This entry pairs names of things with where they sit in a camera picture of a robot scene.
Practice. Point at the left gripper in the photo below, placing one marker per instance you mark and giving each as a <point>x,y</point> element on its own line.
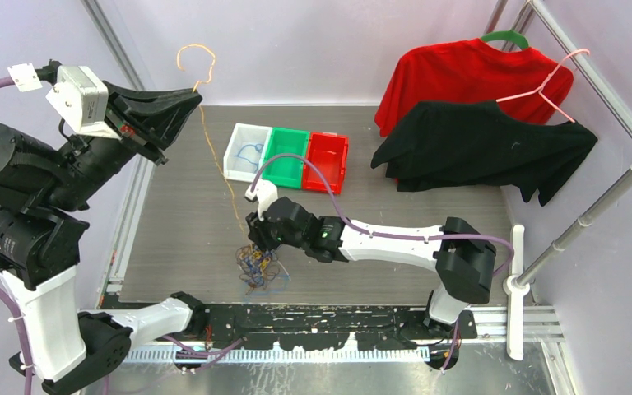
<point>160,114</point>

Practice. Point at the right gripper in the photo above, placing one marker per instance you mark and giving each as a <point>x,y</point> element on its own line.
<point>258,231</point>

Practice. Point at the green plastic bin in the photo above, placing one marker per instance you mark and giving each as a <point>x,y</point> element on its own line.
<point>286,171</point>

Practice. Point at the red plastic bin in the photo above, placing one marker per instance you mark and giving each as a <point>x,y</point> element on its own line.
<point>328,152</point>

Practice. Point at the white plastic bin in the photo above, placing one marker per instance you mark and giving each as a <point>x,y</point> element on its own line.
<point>245,151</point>

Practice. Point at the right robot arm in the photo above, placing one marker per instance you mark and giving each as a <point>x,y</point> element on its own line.
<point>462,258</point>

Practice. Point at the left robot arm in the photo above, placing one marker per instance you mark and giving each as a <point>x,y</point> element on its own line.
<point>41,189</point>

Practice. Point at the black t-shirt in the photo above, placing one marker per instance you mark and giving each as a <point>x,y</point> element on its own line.
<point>443,145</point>

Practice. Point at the red t-shirt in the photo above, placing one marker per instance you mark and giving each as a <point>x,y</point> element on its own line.
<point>471,71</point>

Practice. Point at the pink hanger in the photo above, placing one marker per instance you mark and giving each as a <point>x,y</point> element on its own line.
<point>540,89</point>

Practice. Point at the green hanger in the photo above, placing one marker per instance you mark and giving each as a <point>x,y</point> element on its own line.
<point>509,36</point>

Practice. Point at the metal clothes rack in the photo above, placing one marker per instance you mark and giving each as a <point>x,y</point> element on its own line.
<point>577,250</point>

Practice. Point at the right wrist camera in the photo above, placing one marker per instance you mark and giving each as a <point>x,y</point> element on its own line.
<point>264,193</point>

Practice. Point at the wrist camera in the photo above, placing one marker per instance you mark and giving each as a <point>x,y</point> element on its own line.
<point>264,193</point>
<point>81,98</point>

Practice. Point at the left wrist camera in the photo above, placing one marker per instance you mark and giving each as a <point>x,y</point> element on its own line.
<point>81,98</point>

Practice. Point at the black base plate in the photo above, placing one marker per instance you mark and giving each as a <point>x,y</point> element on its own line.
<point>318,327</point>

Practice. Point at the aluminium corner post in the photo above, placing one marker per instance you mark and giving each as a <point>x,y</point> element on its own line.
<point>113,42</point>

